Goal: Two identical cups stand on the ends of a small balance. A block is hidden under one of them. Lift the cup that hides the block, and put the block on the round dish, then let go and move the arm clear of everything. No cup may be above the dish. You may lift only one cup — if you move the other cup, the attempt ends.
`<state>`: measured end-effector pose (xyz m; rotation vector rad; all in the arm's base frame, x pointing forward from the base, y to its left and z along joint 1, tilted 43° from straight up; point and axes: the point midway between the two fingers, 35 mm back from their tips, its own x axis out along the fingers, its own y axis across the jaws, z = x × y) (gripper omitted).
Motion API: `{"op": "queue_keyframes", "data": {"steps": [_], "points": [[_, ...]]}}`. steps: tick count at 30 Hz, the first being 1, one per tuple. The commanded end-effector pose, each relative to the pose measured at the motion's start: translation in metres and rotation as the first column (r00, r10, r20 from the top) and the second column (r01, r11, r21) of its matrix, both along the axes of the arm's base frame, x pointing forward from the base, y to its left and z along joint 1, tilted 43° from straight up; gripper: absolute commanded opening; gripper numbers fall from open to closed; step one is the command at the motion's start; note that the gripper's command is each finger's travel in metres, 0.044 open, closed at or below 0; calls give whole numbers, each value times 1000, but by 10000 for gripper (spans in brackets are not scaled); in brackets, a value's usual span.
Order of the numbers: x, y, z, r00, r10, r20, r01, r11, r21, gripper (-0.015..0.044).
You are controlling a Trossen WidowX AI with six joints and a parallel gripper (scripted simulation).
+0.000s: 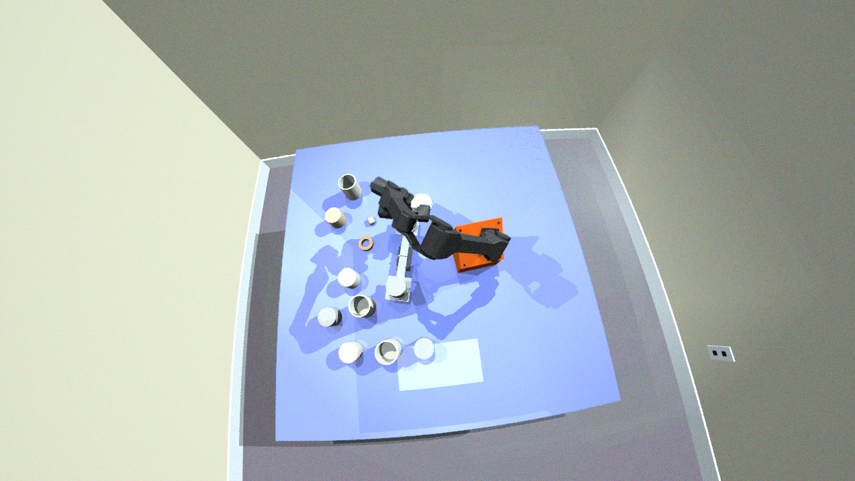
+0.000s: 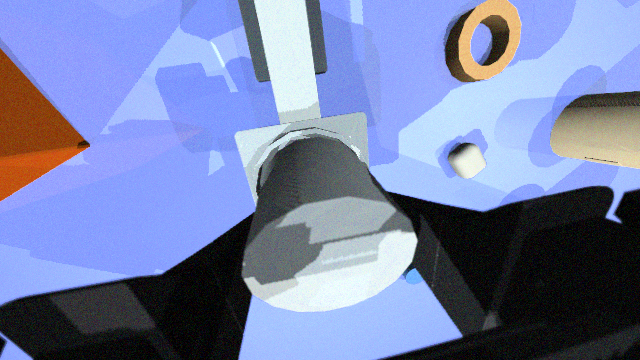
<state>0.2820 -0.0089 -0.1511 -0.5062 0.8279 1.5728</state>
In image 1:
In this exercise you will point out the tan ring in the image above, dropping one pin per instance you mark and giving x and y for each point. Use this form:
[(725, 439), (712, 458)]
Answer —
[(364, 239)]

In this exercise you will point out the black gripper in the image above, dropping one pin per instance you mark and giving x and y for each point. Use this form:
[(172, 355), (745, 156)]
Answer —
[(422, 209)]

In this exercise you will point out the grey hollow cylinder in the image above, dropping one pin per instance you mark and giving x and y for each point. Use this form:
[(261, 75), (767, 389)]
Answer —
[(388, 351), (350, 187), (362, 306)]

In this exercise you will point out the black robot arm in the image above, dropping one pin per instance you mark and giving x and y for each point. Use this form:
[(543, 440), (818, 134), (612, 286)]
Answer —
[(441, 240)]

